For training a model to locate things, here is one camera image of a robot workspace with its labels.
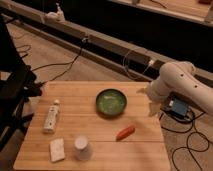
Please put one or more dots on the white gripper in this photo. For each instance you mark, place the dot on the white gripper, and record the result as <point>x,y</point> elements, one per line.
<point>157,91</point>

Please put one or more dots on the green ceramic bowl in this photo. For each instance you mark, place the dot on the green ceramic bowl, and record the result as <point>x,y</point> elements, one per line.
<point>111,102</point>

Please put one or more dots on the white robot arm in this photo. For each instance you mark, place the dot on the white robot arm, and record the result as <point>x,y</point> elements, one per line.
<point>178,77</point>

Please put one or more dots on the blue electronic box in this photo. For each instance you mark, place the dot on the blue electronic box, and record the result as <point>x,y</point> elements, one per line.
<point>178,108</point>

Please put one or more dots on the orange carrot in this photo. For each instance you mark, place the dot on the orange carrot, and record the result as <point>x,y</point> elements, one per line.
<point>125,133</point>

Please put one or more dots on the white plastic cup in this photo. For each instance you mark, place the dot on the white plastic cup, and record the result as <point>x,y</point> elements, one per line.
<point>82,148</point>

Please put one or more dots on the white tube bottle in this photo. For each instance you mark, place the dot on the white tube bottle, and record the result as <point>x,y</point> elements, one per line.
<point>51,118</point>

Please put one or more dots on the white sponge block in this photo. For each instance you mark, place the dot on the white sponge block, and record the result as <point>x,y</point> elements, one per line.
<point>57,150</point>

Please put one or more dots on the black chair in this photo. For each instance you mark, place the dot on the black chair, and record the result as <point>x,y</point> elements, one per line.
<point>15,90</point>

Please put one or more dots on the grey metal rail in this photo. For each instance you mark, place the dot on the grey metal rail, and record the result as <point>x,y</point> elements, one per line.
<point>147,39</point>

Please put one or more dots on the white object on rail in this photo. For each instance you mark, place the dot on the white object on rail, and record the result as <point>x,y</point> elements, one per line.
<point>58,15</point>

